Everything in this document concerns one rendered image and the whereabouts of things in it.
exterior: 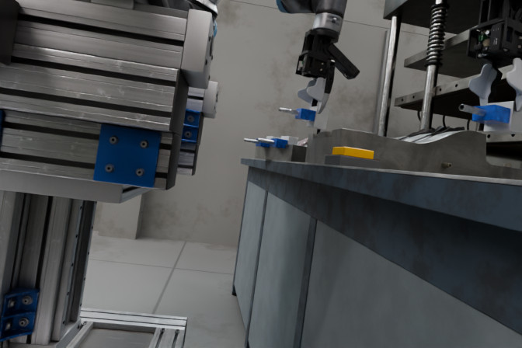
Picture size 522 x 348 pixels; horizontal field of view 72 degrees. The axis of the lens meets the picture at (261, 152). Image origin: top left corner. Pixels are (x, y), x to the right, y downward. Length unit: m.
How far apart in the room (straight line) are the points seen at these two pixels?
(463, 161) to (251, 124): 2.51
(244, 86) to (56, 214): 2.69
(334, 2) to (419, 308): 0.75
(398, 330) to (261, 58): 3.06
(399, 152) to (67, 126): 0.69
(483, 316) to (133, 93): 0.49
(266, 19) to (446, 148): 2.77
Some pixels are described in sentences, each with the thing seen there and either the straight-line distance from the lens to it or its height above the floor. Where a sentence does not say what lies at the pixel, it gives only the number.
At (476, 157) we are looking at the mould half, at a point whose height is 0.87.
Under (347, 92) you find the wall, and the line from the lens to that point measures 3.55.
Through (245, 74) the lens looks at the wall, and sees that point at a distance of 3.39.
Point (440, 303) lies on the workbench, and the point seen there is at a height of 0.66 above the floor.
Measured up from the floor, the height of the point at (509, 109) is 0.94.
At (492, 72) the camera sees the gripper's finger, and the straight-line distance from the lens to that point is 0.83.
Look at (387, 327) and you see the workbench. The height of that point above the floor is 0.58.
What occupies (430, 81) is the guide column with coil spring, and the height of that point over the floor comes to 1.31.
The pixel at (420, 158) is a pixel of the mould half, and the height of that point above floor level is 0.85.
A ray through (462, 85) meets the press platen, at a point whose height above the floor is 1.26.
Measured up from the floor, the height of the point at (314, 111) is 0.94.
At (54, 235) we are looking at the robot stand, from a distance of 0.86.
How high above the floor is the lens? 0.79
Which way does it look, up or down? 2 degrees up
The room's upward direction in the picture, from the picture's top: 8 degrees clockwise
